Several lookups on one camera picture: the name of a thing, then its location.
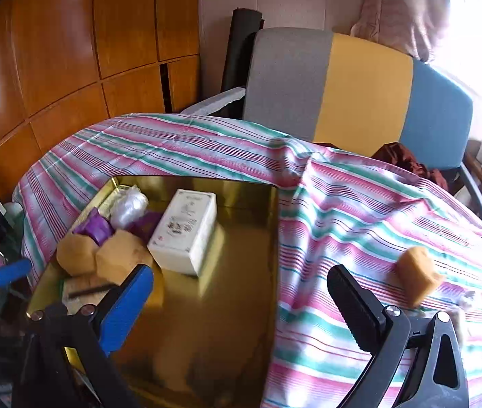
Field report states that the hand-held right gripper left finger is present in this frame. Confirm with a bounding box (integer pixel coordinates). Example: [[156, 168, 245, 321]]
[[11, 263, 155, 408]]

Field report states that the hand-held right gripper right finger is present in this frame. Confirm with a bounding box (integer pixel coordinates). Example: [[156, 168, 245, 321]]
[[327, 264, 471, 408]]

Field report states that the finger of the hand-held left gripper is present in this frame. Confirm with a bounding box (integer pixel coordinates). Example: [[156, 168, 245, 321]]
[[0, 258, 32, 287]]

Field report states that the clear grain snack packet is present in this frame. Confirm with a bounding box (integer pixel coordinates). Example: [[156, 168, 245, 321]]
[[60, 276, 116, 311]]

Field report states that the large yellow sponge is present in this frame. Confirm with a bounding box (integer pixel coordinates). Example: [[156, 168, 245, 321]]
[[95, 228, 154, 283]]

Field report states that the notched yellow sponge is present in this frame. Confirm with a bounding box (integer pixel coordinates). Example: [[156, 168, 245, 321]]
[[395, 245, 446, 308]]

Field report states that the small yellow sponge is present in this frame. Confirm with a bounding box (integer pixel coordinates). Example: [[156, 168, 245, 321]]
[[56, 234, 99, 276]]

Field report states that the gold metal tray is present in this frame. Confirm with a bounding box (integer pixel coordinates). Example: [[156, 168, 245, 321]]
[[26, 174, 280, 408]]

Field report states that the purple snack packet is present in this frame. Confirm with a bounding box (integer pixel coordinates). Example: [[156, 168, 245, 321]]
[[73, 208, 116, 245], [132, 210, 165, 241]]

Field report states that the white cardboard box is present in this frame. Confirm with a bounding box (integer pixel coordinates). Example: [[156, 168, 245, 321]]
[[146, 188, 218, 277]]

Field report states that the clear plastic bag bundle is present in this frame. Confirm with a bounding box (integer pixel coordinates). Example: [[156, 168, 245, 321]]
[[109, 186, 150, 230]]

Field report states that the pink green striped cloth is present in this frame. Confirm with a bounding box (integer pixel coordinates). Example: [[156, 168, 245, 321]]
[[13, 113, 482, 408]]

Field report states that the dark red cloth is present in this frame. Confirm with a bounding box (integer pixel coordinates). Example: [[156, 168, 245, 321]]
[[370, 141, 450, 192]]

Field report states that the grey yellow blue chair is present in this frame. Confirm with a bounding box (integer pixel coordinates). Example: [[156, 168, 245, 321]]
[[241, 27, 482, 222]]

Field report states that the white chair armrest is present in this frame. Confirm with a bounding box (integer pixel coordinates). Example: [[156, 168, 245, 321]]
[[180, 86, 247, 116]]

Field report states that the wooden wardrobe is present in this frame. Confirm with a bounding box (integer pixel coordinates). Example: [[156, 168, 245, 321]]
[[0, 0, 201, 192]]

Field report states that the black rolled mat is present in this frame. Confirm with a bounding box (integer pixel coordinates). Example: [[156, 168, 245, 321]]
[[219, 7, 265, 94]]

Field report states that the pink hanging cloth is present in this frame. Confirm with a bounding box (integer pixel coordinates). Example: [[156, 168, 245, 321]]
[[349, 0, 452, 62]]

